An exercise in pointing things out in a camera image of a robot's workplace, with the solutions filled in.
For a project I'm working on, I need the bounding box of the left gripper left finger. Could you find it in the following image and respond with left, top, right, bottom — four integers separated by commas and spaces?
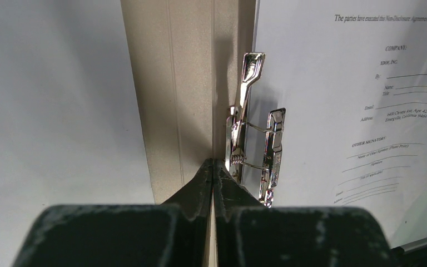
13, 159, 213, 266

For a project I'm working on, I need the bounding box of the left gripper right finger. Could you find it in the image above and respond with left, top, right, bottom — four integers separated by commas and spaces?
213, 160, 397, 266

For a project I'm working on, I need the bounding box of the metal folder clip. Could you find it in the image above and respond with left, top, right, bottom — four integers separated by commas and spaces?
224, 52, 286, 208

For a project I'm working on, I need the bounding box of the printed paper sheet stack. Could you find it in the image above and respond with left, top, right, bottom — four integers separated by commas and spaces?
251, 1, 427, 247

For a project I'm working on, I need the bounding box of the white paper sheet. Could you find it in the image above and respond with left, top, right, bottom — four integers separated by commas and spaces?
0, 1, 154, 266

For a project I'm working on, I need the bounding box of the brown cardboard folder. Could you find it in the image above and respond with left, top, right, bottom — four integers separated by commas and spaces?
121, 1, 256, 204

